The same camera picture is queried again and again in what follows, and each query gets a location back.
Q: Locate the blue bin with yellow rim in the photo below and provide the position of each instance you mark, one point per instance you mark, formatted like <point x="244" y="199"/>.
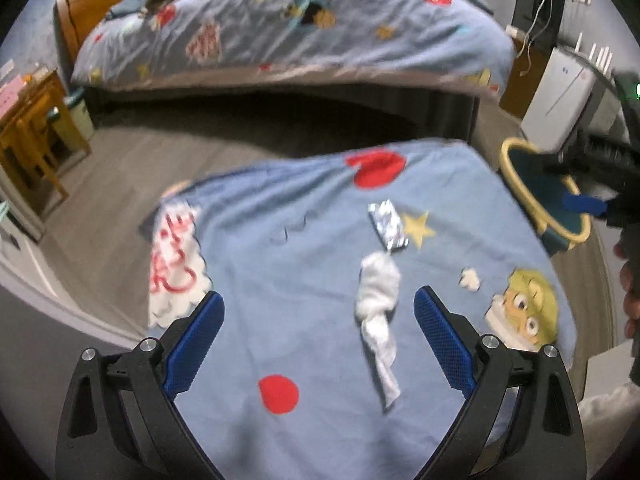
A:
<point x="525" y="170"/>

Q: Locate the wooden nightstand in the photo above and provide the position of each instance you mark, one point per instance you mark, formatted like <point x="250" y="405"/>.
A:
<point x="520" y="95"/>

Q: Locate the black monitor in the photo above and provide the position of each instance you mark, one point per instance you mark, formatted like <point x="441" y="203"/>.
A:
<point x="525" y="10"/>

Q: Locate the white cloth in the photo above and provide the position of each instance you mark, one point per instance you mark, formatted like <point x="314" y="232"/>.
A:
<point x="610" y="410"/>

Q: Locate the white wall outlet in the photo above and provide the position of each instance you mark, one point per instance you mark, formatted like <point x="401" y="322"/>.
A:
<point x="6" y="69"/>

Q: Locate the pink box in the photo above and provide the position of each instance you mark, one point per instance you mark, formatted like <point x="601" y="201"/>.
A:
<point x="10" y="95"/>

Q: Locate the silver foil blister pack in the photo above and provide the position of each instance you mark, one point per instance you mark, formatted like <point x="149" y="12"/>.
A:
<point x="387" y="225"/>

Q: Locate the blue cartoon print quilt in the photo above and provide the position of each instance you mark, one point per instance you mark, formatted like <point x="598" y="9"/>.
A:
<point x="300" y="35"/>

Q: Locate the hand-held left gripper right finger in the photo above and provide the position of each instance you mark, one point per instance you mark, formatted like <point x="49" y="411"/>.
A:
<point x="445" y="345"/>

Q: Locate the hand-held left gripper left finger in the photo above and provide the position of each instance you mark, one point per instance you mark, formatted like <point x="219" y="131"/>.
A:
<point x="197" y="345"/>

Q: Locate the white air purifier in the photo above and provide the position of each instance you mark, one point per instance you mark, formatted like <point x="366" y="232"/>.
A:
<point x="550" y="100"/>

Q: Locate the small white tissue piece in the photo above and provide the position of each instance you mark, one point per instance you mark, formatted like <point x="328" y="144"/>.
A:
<point x="470" y="280"/>

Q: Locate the wooden nesting side table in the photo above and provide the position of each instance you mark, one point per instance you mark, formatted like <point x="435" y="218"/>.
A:
<point x="30" y="125"/>

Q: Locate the small brown cloth item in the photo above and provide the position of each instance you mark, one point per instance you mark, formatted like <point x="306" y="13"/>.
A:
<point x="160" y="0"/>

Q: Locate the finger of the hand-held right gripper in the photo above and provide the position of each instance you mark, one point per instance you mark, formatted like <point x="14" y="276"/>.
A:
<point x="585" y="205"/>
<point x="590" y="157"/>

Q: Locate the person's right hand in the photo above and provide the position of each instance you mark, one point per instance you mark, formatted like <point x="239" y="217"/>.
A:
<point x="631" y="285"/>

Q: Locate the white router with antennas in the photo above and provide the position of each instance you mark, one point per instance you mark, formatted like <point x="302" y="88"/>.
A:
<point x="595" y="60"/>

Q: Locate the white power strip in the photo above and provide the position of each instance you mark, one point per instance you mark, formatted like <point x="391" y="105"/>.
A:
<point x="515" y="30"/>

